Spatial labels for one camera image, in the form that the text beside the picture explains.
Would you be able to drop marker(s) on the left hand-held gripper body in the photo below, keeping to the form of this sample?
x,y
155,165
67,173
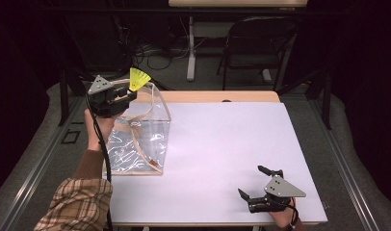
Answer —
x,y
103,96

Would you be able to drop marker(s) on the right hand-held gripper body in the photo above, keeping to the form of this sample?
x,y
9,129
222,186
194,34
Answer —
x,y
281,188

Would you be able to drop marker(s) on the yellow shuttlecock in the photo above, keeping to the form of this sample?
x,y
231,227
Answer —
x,y
138,78

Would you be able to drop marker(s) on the clear bag with beige trim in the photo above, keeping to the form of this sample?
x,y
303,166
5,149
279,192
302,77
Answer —
x,y
142,141

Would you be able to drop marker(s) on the person's right hand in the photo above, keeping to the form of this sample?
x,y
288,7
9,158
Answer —
x,y
281,216

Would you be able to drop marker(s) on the person's left hand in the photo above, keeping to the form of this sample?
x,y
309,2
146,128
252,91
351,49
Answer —
x,y
102,128

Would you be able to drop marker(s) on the white table cover sheet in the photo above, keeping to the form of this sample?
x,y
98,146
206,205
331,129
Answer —
x,y
222,141

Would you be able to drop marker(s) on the white desk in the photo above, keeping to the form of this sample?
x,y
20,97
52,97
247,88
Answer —
x,y
191,57

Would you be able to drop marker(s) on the wooden table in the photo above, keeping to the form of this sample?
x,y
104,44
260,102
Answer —
x,y
216,96

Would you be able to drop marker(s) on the black folding chair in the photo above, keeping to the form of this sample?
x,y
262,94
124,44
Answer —
x,y
257,41

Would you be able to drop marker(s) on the black frame post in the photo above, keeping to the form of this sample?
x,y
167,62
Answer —
x,y
64,96
326,99

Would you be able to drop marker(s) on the aluminium floor rail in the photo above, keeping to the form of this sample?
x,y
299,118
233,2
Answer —
x,y
39,166
344,166

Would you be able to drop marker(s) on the black horizontal frame bar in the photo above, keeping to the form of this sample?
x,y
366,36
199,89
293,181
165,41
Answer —
x,y
184,11

